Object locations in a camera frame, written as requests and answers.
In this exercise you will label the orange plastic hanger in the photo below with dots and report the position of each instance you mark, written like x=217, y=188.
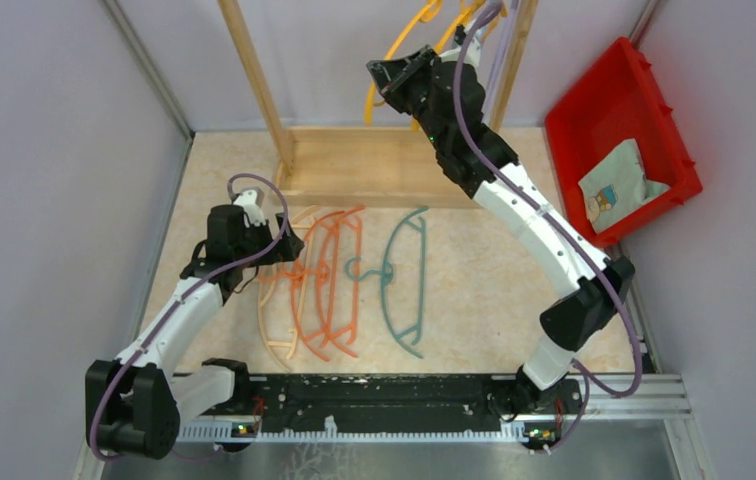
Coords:
x=320, y=324
x=299, y=272

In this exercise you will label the lilac plastic hanger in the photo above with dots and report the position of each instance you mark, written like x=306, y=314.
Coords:
x=499, y=59

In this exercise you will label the yellow plastic hanger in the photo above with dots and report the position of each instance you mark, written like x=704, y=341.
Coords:
x=424, y=15
x=469, y=10

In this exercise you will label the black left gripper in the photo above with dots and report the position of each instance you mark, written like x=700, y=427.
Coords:
x=288, y=251

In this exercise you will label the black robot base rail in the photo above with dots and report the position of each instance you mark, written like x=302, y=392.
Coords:
x=392, y=409

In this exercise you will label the beige plastic hanger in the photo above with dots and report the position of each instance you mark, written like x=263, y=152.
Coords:
x=278, y=350

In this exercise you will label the wooden hanger rack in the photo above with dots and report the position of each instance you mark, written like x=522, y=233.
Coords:
x=371, y=166

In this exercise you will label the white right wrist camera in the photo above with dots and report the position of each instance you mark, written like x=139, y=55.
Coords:
x=473, y=52

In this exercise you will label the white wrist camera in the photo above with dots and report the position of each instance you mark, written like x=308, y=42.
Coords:
x=250, y=200
x=473, y=52

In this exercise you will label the red plastic bin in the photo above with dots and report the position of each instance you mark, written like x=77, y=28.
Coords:
x=617, y=99

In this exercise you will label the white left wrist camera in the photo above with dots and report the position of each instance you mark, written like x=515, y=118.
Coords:
x=250, y=200

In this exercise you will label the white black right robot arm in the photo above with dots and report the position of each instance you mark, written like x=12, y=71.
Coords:
x=590, y=285

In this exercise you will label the printed cloth in bin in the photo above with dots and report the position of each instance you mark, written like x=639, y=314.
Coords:
x=618, y=186

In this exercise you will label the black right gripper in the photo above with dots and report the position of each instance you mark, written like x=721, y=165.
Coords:
x=394, y=76

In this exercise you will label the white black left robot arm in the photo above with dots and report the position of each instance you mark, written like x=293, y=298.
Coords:
x=135, y=403

